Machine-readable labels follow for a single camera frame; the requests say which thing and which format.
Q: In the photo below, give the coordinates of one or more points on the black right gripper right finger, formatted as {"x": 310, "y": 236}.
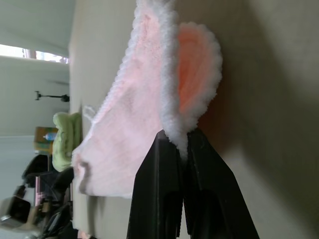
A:
{"x": 214, "y": 194}

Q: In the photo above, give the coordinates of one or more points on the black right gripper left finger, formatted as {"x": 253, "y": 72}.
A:
{"x": 157, "y": 189}

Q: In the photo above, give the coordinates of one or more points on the bright window strip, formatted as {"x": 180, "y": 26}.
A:
{"x": 15, "y": 51}

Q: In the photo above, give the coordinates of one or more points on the black stand with holder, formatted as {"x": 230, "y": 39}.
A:
{"x": 53, "y": 96}

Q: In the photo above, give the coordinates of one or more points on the blue and white bottle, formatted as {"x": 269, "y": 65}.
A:
{"x": 49, "y": 136}

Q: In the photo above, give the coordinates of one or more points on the pink fuzzy sock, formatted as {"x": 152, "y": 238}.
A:
{"x": 124, "y": 129}

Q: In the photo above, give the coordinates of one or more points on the black office chair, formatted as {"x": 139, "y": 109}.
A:
{"x": 35, "y": 169}

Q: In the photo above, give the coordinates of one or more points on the cardboard box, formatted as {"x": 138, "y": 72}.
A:
{"x": 41, "y": 142}

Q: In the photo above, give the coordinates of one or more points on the green fluffy towel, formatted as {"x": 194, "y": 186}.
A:
{"x": 65, "y": 139}

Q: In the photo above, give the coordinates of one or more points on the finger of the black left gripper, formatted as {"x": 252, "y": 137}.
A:
{"x": 62, "y": 181}

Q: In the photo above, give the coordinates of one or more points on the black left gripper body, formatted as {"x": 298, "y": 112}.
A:
{"x": 61, "y": 221}

